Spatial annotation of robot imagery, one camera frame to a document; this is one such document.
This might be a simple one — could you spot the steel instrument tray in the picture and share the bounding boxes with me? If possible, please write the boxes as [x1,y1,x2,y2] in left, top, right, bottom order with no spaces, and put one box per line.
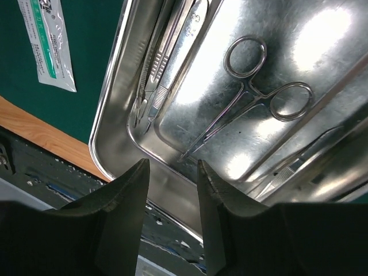
[89,1,367,240]

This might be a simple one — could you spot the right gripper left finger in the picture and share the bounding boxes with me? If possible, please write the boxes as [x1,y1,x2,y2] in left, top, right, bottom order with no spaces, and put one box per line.
[1,159,150,275]

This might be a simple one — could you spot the green white packet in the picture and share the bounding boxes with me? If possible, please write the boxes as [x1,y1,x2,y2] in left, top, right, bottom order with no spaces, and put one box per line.
[18,0,76,93]

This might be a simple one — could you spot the steel tweezers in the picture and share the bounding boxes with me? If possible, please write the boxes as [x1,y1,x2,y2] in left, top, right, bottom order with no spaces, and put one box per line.
[255,125,344,201]

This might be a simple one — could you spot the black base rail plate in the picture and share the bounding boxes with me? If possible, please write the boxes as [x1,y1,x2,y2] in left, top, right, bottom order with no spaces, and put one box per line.
[1,128,206,275]

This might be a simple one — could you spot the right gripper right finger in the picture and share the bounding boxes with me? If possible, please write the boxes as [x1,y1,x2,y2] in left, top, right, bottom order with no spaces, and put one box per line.
[197,160,367,275]

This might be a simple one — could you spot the dark green surgical cloth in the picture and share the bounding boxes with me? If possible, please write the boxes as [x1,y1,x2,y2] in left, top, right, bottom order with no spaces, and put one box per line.
[1,1,123,143]

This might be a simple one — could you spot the steel scalpel handle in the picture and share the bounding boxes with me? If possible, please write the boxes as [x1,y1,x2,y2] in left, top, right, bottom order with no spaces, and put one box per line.
[136,1,209,134]
[133,1,185,128]

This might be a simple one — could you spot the steel forceps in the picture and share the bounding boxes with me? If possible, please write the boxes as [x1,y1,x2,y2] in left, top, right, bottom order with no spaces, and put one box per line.
[179,34,315,162]

